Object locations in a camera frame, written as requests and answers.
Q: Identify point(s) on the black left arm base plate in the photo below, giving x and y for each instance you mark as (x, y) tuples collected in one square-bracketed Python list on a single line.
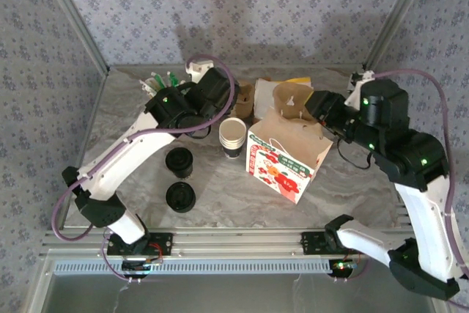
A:
[(161, 243)]

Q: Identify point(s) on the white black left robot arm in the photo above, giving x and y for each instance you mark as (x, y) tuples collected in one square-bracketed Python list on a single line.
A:
[(121, 159)]

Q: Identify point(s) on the small circuit board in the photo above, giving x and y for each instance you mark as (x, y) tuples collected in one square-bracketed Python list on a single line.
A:
[(342, 266), (141, 267)]

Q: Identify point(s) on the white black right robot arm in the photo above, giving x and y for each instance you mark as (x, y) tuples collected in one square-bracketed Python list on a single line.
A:
[(428, 225)]

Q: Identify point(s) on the white flower print paper bag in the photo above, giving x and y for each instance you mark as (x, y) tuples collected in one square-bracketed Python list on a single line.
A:
[(282, 177)]

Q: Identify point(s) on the green wrapped straw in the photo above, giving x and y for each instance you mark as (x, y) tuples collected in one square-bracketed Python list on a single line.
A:
[(159, 80), (177, 80)]

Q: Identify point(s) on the yellow paper sheet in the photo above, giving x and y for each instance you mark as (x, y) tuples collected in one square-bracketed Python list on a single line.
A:
[(300, 80)]

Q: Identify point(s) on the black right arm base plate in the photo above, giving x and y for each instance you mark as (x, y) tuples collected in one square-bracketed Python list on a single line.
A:
[(315, 243)]

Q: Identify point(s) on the stack of paper cups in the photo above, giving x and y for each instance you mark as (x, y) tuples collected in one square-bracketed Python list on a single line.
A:
[(232, 133)]

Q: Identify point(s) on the stack of black lids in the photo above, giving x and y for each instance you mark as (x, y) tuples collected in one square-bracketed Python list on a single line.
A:
[(180, 197)]

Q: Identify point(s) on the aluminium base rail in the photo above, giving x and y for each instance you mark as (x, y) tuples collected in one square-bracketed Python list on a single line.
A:
[(238, 243)]

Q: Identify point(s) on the aluminium frame post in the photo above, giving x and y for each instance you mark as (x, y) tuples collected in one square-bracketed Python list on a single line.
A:
[(77, 23), (395, 20)]

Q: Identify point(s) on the black cup lid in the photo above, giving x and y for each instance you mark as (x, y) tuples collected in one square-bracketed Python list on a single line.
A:
[(179, 159)]

